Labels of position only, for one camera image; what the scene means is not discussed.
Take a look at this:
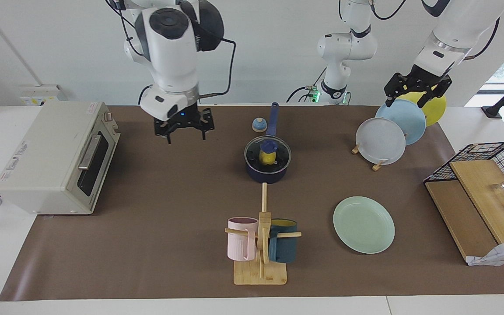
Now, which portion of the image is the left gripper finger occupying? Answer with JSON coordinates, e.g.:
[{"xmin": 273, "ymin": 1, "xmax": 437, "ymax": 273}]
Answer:
[
  {"xmin": 419, "ymin": 87, "xmax": 450, "ymax": 110},
  {"xmin": 384, "ymin": 85, "xmax": 403, "ymax": 108}
]

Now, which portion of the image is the glass lid with blue knob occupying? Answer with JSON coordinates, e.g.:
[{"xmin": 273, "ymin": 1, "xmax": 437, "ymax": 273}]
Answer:
[{"xmin": 244, "ymin": 136, "xmax": 292, "ymax": 174}]

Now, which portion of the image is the yellow plate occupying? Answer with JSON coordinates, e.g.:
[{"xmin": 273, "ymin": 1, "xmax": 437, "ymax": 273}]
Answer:
[{"xmin": 403, "ymin": 91, "xmax": 447, "ymax": 127}]

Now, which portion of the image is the light blue plate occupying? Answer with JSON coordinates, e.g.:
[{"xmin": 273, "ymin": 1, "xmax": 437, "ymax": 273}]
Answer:
[{"xmin": 375, "ymin": 99, "xmax": 427, "ymax": 146}]

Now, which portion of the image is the grey plate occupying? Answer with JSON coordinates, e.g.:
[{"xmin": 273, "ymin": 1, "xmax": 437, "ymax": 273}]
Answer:
[{"xmin": 356, "ymin": 117, "xmax": 406, "ymax": 165}]

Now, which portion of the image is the wooden plate rack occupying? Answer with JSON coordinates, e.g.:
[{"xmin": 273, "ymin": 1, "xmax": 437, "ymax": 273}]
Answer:
[{"xmin": 351, "ymin": 142, "xmax": 388, "ymax": 172}]

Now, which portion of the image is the pale green plate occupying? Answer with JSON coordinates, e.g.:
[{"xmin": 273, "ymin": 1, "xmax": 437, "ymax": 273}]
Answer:
[{"xmin": 333, "ymin": 196, "xmax": 396, "ymax": 254}]

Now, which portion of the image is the brown table mat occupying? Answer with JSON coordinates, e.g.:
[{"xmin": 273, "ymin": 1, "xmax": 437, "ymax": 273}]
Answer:
[{"xmin": 0, "ymin": 105, "xmax": 504, "ymax": 301}]

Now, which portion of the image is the wooden shelf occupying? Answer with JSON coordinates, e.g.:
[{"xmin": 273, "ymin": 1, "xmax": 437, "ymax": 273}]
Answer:
[{"xmin": 425, "ymin": 158, "xmax": 504, "ymax": 262}]

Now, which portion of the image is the pink ribbed mug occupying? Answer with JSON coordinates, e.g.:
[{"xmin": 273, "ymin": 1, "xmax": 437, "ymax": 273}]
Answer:
[{"xmin": 227, "ymin": 217, "xmax": 259, "ymax": 262}]

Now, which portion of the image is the beige toaster oven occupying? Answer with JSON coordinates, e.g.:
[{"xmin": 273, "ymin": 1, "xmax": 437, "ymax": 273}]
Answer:
[{"xmin": 0, "ymin": 101, "xmax": 121, "ymax": 215}]

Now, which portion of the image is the dark blue mug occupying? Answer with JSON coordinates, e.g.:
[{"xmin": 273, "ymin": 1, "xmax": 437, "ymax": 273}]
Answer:
[{"xmin": 268, "ymin": 219, "xmax": 298, "ymax": 263}]

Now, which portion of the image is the wooden mug tree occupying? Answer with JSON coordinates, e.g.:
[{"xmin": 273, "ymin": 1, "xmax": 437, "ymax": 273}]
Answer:
[{"xmin": 224, "ymin": 183, "xmax": 302, "ymax": 286}]

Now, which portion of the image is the dark saucepan with purple handle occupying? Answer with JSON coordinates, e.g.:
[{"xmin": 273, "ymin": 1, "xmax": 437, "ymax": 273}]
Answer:
[{"xmin": 244, "ymin": 102, "xmax": 292, "ymax": 183}]

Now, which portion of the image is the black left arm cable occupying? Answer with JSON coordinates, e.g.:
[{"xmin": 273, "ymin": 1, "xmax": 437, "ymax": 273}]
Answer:
[{"xmin": 371, "ymin": 0, "xmax": 500, "ymax": 61}]

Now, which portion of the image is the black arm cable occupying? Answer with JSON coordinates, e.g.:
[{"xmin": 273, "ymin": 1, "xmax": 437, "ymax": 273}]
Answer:
[
  {"xmin": 105, "ymin": 0, "xmax": 237, "ymax": 99},
  {"xmin": 371, "ymin": 0, "xmax": 500, "ymax": 61}
]

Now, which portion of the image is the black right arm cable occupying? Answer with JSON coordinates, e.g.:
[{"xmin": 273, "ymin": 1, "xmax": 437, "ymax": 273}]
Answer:
[{"xmin": 105, "ymin": 0, "xmax": 237, "ymax": 99}]

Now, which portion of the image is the black wire basket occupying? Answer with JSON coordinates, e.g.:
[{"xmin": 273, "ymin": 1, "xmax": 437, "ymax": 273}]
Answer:
[{"xmin": 423, "ymin": 141, "xmax": 504, "ymax": 200}]

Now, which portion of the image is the white wall socket box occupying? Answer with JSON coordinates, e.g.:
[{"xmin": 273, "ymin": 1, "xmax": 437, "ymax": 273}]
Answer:
[{"xmin": 19, "ymin": 84, "xmax": 68, "ymax": 106}]

